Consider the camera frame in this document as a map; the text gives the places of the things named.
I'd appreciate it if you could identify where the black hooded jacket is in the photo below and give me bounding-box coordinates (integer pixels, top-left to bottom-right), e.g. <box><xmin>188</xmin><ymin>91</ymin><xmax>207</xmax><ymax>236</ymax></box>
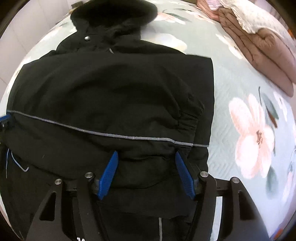
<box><xmin>1</xmin><ymin>1</ymin><xmax>214</xmax><ymax>240</ymax></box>

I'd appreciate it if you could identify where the white wardrobe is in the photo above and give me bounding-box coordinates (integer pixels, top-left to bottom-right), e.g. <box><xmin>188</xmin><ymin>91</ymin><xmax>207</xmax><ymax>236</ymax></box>
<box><xmin>1</xmin><ymin>1</ymin><xmax>78</xmax><ymax>95</ymax></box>

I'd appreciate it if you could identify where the folded brown quilt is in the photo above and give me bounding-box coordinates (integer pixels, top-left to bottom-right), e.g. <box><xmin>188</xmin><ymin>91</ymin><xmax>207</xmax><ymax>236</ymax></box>
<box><xmin>197</xmin><ymin>1</ymin><xmax>295</xmax><ymax>97</ymax></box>

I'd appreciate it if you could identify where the white floral pillow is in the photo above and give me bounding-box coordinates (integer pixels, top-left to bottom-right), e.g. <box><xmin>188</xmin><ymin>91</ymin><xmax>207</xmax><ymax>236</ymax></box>
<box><xmin>218</xmin><ymin>0</ymin><xmax>296</xmax><ymax>63</ymax></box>

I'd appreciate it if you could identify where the pink folded blanket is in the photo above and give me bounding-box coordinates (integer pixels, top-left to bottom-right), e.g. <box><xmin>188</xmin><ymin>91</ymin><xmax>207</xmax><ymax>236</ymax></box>
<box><xmin>205</xmin><ymin>0</ymin><xmax>223</xmax><ymax>11</ymax></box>

